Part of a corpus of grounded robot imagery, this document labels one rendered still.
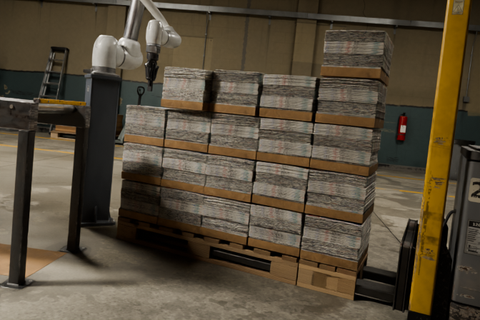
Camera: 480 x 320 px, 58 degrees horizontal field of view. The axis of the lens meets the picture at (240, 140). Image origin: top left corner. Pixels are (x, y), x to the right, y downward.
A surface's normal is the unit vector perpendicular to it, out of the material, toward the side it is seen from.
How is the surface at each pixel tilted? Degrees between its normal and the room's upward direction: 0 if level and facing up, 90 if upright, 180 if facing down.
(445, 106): 90
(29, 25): 90
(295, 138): 90
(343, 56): 90
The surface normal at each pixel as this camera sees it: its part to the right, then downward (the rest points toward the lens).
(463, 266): -0.41, 0.01
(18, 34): -0.11, 0.05
